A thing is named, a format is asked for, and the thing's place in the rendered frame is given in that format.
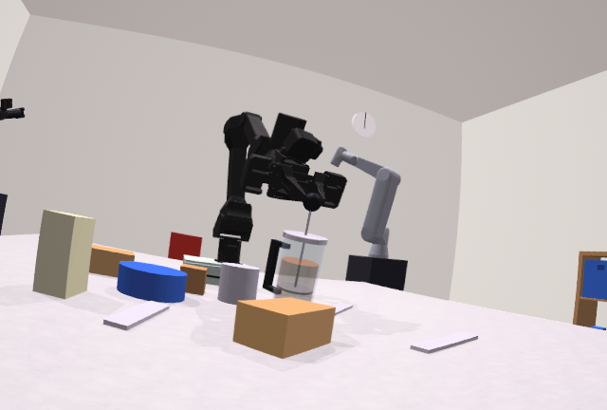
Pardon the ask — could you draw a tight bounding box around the blue short cylinder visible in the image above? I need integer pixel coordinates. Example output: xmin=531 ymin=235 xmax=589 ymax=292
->
xmin=117 ymin=261 xmax=187 ymax=303

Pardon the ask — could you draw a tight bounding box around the glass french press with black knob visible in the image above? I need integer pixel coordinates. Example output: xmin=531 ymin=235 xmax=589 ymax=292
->
xmin=262 ymin=193 xmax=328 ymax=303

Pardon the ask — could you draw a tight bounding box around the white flat bar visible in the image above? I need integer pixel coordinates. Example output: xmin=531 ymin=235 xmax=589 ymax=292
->
xmin=332 ymin=303 xmax=353 ymax=316
xmin=103 ymin=301 xmax=170 ymax=331
xmin=410 ymin=332 xmax=478 ymax=354

